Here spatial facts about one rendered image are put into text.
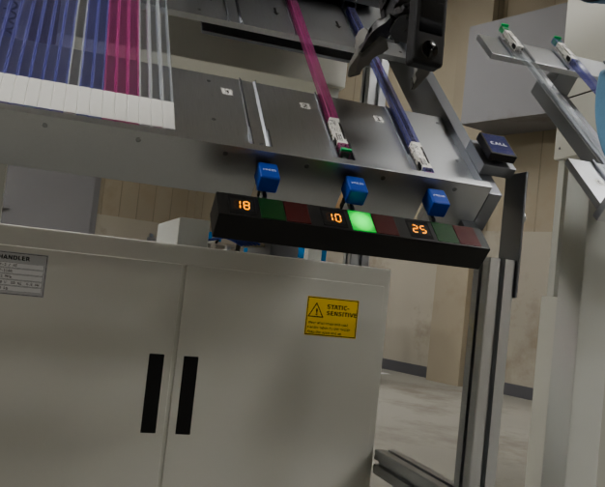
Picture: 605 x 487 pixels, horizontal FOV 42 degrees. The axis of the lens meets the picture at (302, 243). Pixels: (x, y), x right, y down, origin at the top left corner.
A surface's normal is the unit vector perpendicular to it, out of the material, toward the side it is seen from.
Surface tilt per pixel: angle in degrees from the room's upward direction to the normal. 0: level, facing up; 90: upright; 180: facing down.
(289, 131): 43
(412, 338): 90
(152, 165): 133
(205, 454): 90
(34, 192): 90
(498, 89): 90
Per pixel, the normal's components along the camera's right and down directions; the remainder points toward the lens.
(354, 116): 0.29, -0.74
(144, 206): 0.61, 0.02
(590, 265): 0.32, -0.02
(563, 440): -0.94, -0.11
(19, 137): 0.15, 0.66
